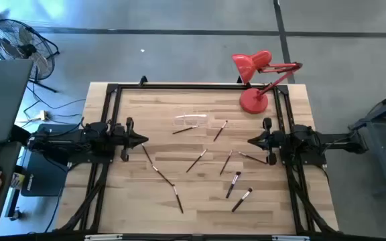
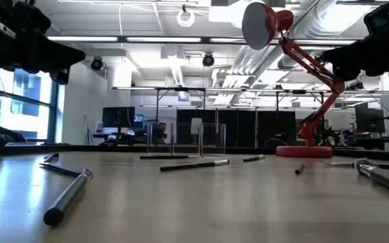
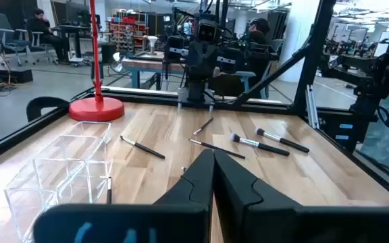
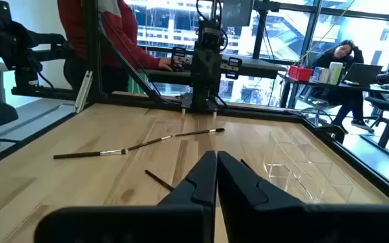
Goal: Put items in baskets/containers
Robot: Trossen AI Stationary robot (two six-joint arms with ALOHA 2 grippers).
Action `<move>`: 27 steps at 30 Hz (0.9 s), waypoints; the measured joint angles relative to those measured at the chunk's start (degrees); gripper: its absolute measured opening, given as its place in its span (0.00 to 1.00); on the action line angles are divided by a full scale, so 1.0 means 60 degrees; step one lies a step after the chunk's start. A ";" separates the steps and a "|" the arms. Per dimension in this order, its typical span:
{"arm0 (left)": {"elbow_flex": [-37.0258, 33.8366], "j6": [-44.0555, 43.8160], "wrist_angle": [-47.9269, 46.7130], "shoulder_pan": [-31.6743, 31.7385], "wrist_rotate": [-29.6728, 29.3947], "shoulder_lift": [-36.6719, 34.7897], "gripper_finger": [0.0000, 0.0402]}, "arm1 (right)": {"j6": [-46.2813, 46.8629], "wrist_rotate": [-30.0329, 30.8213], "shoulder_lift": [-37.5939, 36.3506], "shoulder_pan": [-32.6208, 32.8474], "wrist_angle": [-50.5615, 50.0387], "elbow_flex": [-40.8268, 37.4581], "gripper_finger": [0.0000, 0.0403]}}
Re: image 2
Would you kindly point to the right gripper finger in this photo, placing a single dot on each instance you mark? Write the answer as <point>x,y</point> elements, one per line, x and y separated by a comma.
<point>341,76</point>
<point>356,59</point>

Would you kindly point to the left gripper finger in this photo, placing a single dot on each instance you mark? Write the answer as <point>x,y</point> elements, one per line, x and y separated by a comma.
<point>61,76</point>
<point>59,59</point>

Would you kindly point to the large Solve powder brush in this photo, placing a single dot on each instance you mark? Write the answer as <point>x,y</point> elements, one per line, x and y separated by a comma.
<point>383,179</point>

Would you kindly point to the short black pen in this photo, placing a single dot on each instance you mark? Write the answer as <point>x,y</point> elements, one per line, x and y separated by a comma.
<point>253,158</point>

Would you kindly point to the black ceiling speaker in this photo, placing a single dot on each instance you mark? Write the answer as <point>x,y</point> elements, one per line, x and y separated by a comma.
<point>208,60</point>
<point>97,63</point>

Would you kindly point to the black computer monitor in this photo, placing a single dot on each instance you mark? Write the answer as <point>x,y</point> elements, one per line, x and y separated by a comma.
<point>370,118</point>
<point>118,117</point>

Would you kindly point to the large office window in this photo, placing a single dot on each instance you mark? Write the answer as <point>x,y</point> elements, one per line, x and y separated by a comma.
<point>22,111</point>

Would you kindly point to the red desk lamp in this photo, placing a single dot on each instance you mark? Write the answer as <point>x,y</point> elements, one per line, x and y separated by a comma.
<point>304,152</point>

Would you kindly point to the long ceiling light strip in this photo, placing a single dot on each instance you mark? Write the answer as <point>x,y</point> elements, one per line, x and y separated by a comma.
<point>164,39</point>

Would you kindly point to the clear acrylic brush organizer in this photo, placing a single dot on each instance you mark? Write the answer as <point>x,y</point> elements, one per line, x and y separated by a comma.
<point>199,141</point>

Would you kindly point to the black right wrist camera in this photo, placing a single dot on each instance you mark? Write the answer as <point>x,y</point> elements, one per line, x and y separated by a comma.
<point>387,18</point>

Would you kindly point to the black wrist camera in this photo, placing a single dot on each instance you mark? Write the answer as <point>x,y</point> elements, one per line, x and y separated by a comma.
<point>387,18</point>
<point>32,18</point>

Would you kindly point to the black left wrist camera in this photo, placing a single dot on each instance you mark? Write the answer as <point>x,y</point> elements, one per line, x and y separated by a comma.
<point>32,18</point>

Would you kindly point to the silver ventilation duct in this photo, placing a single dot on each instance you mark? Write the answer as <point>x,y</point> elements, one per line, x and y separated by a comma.
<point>316,20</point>

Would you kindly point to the black aluminium table frame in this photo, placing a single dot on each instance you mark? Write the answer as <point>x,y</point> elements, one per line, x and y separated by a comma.
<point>79,148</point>

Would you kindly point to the black partition wall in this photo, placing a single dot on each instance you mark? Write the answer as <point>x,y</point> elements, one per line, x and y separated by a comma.
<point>235,128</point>

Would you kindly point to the black metal rack frame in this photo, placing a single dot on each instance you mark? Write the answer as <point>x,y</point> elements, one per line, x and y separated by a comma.
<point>181,89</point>

